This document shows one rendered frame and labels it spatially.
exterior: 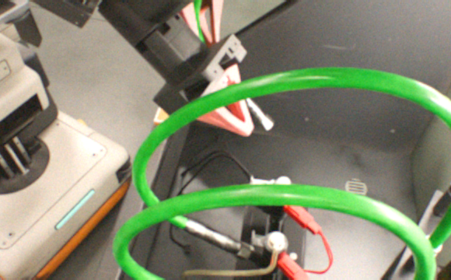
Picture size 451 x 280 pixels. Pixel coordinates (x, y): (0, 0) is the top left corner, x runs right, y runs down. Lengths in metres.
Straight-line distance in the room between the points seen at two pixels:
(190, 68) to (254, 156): 0.52
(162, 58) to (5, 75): 0.87
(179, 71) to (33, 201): 1.27
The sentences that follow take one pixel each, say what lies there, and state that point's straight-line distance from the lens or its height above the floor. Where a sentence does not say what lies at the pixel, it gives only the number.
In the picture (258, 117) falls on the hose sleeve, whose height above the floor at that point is 1.12.
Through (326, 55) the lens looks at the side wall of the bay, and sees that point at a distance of 0.79.
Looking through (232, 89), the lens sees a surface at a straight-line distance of 0.31.
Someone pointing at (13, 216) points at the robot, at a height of 0.28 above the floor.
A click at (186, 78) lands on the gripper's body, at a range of 0.42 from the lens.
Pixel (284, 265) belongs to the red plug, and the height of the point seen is 1.08.
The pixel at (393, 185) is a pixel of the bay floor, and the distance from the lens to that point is 0.94.
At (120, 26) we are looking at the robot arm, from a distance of 0.42.
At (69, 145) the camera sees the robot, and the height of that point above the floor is 0.28.
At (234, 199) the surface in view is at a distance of 0.27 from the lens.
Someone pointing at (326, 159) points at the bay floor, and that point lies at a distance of 0.93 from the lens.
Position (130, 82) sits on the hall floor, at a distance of 2.34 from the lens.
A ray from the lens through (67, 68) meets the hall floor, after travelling 2.53.
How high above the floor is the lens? 1.57
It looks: 51 degrees down
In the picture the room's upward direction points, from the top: straight up
